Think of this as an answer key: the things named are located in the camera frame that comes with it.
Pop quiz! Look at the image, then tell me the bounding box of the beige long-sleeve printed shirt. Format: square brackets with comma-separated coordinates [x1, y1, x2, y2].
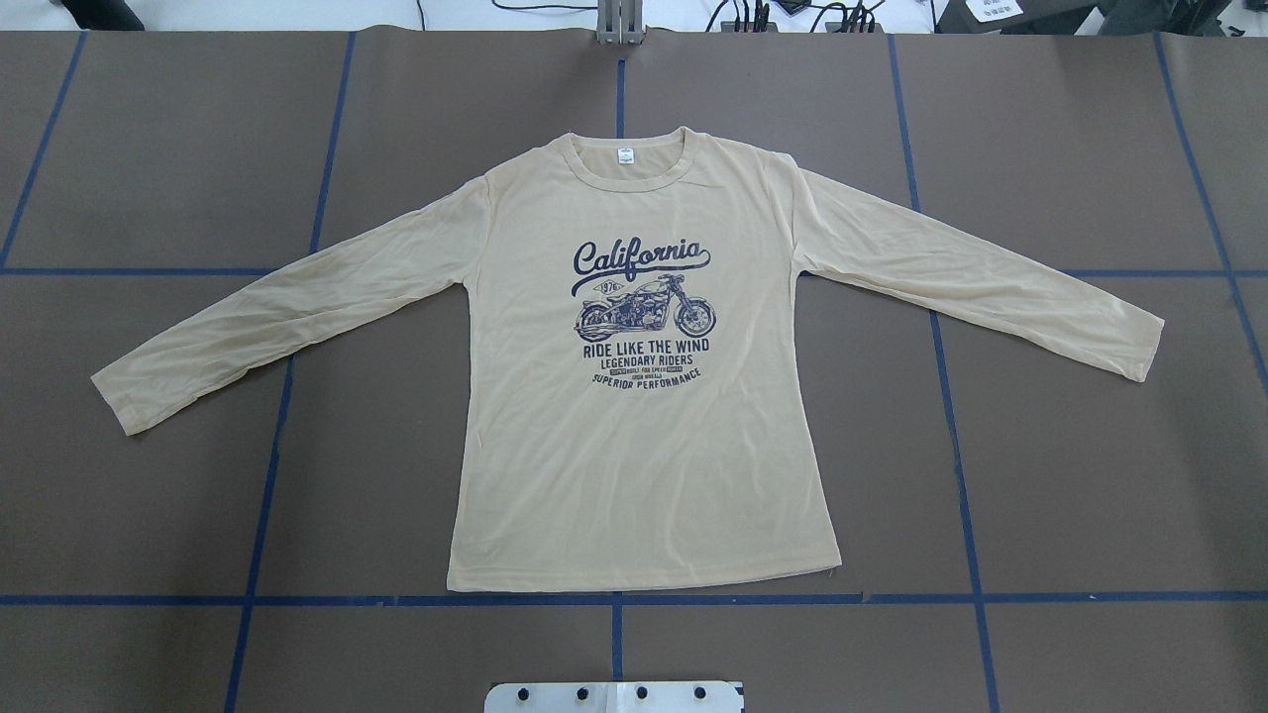
[91, 127, 1164, 594]

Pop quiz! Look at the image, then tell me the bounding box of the grey aluminium frame post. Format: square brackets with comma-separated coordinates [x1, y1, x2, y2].
[596, 0, 645, 46]

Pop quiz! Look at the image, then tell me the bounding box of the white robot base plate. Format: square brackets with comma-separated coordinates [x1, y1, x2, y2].
[483, 680, 746, 712]

